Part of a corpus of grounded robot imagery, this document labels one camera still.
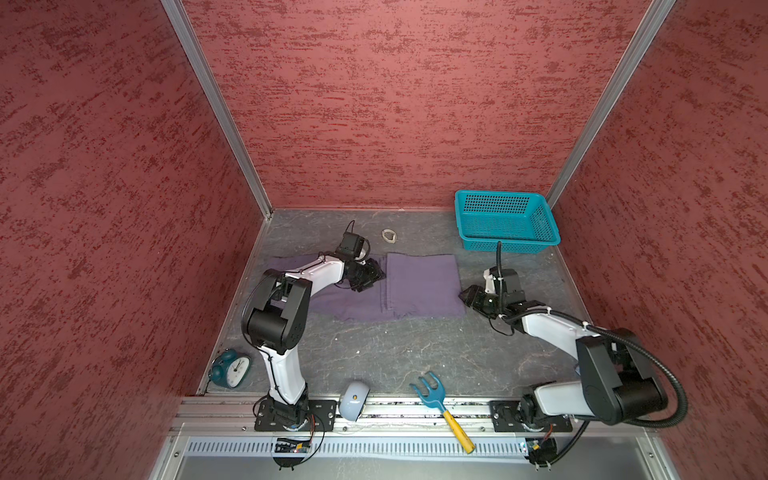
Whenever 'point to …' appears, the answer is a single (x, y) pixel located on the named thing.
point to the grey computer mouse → (353, 400)
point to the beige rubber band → (394, 238)
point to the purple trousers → (415, 284)
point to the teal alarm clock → (230, 369)
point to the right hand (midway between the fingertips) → (461, 302)
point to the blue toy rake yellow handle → (436, 398)
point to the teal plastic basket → (521, 221)
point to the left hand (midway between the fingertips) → (381, 283)
